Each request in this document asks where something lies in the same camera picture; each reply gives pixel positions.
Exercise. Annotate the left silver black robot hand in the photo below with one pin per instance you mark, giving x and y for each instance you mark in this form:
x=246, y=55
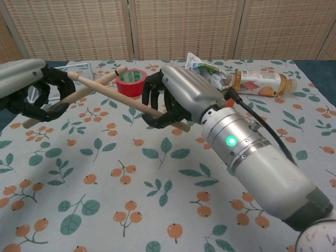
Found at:
x=18, y=76

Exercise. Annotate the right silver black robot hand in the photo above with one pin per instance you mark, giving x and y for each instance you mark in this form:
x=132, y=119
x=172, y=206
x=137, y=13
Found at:
x=189, y=89

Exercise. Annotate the long wooden stick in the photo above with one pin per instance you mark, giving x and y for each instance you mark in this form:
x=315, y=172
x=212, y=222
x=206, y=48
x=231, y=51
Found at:
x=126, y=100

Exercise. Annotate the crumpled foil snack wrapper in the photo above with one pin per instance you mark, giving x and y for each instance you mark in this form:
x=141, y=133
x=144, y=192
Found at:
x=202, y=69

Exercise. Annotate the woven bamboo screen panel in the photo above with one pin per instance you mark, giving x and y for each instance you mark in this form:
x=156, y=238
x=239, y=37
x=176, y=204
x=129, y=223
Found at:
x=186, y=29
x=71, y=29
x=329, y=31
x=281, y=29
x=8, y=44

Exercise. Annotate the red tape roll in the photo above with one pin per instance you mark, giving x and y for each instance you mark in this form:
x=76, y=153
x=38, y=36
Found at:
x=128, y=89

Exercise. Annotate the plastic tea bottle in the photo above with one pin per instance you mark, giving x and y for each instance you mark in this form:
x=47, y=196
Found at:
x=262, y=78

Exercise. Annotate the floral printed tablecloth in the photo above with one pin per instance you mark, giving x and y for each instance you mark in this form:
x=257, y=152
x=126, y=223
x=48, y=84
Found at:
x=105, y=183

